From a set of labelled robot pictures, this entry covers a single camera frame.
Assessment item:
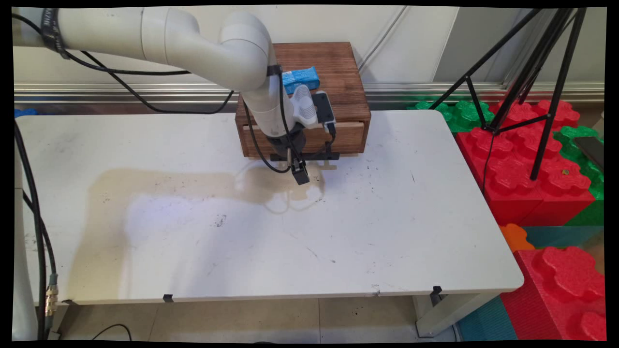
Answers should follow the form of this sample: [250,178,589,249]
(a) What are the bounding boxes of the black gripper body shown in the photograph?
[266,127,309,167]

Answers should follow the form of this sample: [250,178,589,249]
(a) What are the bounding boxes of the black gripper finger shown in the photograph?
[291,161,311,186]

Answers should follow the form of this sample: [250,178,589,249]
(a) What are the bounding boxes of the wooden drawer with black handle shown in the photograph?
[242,121,366,162]

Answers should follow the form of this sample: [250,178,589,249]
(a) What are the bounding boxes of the blue snack packet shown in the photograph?
[281,66,321,95]

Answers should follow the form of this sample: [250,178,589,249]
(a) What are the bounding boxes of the brown wooden drawer cabinet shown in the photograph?
[236,42,372,159]

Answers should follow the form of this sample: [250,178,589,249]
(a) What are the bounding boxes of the green foam block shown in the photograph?
[554,125,605,228]
[406,99,496,133]

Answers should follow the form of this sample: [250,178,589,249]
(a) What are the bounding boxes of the white table leg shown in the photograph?
[416,292,501,338]

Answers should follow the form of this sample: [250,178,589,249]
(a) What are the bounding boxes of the red foam block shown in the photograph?
[456,99,596,228]
[501,246,607,341]

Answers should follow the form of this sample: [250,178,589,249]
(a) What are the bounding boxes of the orange foam block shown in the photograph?
[500,223,535,253]

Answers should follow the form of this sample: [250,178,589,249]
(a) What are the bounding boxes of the teal foam block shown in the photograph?
[457,296,518,341]
[522,226,605,249]

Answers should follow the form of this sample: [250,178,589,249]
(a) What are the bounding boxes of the black tripod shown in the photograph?
[428,7,588,182]

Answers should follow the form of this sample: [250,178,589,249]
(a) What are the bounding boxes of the dark flat slab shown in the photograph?
[573,137,605,170]

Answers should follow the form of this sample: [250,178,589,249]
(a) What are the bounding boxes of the black cable with silver plug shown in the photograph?
[243,101,294,174]

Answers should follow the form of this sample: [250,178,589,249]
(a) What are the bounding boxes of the black camera cable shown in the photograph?
[302,123,338,161]

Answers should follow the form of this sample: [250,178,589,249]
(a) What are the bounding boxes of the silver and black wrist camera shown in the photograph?
[311,91,338,135]

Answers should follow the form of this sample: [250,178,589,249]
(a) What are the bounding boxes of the white wall conduit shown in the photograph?
[358,7,412,69]

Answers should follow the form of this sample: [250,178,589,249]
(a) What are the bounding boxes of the thin black tripod cable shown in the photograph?
[482,130,496,195]

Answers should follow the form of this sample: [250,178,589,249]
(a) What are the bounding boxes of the black floor cable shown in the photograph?
[91,323,133,341]

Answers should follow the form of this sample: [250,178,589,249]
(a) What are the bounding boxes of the aluminium wall rail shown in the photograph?
[14,82,605,104]

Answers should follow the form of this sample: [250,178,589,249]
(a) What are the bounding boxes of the thick cable with brass connector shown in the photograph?
[14,121,59,340]

